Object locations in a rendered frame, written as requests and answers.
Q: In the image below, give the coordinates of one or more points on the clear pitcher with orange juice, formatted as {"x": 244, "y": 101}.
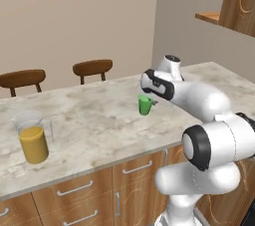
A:
{"x": 34, "y": 143}

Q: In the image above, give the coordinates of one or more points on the brown wooden chair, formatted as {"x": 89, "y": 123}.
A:
{"x": 93, "y": 66}
{"x": 22, "y": 78}

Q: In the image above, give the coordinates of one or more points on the narrow wooden drawer front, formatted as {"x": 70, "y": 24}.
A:
{"x": 18, "y": 210}

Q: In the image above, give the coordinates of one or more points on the wooden wall shelf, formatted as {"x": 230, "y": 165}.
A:
{"x": 208, "y": 16}

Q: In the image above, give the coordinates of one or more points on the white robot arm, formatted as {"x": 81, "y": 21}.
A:
{"x": 205, "y": 104}

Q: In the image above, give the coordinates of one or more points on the wooden cupboard door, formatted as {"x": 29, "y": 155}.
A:
{"x": 174, "y": 157}
{"x": 139, "y": 203}

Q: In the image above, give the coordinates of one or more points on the wooden wall cupboard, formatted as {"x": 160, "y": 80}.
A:
{"x": 239, "y": 1}

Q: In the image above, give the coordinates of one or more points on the wide wooden drawer front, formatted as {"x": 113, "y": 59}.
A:
{"x": 53, "y": 215}
{"x": 71, "y": 180}

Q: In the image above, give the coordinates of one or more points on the wooden counter side panel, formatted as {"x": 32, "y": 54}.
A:
{"x": 229, "y": 203}

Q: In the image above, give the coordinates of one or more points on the green cup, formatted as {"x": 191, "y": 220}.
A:
{"x": 144, "y": 106}

